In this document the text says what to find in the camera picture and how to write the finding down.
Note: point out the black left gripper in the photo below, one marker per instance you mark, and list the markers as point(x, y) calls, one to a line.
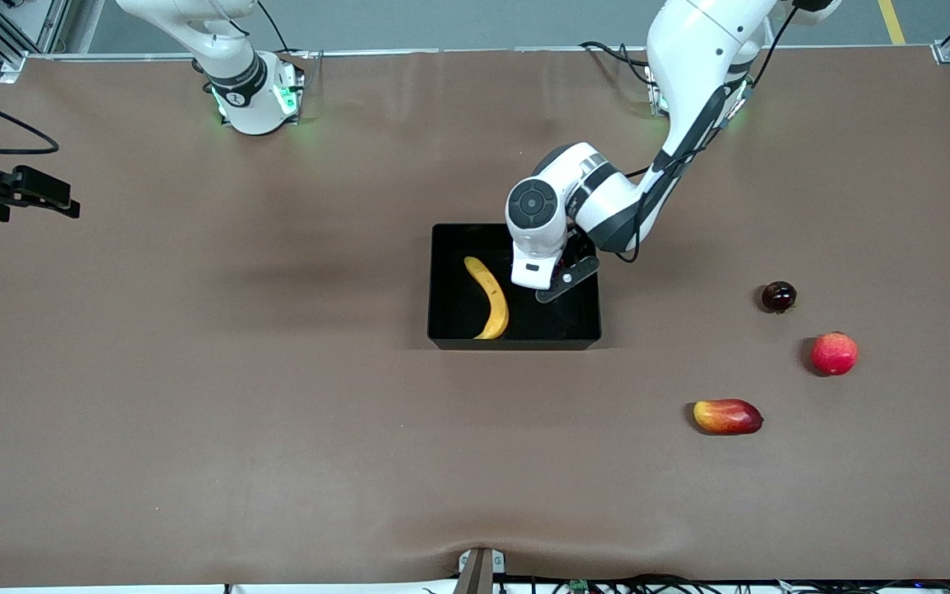
point(573, 256)

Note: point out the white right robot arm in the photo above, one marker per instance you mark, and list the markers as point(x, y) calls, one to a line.
point(244, 91)

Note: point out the dark purple plum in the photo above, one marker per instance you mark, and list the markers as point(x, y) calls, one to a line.
point(778, 297)

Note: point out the yellow banana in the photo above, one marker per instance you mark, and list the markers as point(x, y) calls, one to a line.
point(491, 301)

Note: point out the metal table edge bracket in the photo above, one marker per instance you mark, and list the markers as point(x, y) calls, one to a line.
point(479, 573)

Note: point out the brown table mat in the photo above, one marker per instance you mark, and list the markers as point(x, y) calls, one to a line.
point(442, 454)

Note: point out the small green circuit board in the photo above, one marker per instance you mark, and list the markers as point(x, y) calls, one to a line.
point(578, 586)

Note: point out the black plastic box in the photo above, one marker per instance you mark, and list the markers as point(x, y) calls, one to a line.
point(458, 247)

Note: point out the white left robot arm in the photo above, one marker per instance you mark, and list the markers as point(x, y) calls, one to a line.
point(689, 58)

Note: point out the red yellow mango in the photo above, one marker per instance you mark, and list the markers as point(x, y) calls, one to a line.
point(726, 417)

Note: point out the red apple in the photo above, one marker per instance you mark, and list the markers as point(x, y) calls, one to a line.
point(834, 354)

